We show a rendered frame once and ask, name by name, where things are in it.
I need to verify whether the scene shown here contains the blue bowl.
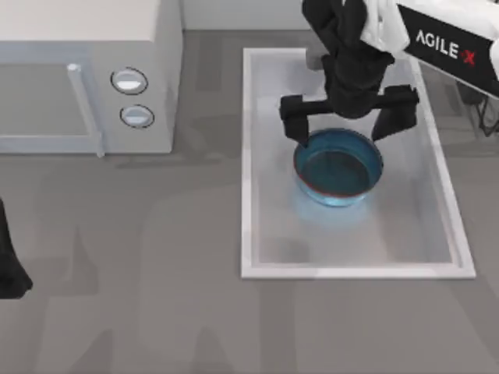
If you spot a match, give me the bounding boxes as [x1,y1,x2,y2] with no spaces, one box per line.
[292,128,384,208]

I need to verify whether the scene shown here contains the white shallow sink basin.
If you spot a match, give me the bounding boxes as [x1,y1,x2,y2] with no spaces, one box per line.
[240,47,478,280]

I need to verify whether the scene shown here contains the pale microwave oven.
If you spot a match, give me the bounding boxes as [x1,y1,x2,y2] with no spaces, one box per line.
[0,0,185,157]

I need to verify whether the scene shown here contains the small round microwave knob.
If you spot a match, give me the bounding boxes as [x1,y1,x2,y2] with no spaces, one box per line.
[119,104,156,129]

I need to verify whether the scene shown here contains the large round microwave knob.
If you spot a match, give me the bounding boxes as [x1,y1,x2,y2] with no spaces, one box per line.
[110,66,150,96]

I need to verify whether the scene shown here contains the microwave oven door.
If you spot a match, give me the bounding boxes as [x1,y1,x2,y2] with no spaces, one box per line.
[0,47,105,155]

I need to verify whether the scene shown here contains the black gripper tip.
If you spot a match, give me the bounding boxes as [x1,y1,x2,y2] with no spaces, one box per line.
[0,197,34,302]

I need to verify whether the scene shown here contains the thin black cables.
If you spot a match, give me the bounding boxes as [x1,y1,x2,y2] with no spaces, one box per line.
[461,82,499,138]

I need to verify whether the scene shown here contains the pale microwave door handle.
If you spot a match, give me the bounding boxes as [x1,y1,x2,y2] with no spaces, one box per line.
[65,63,106,158]

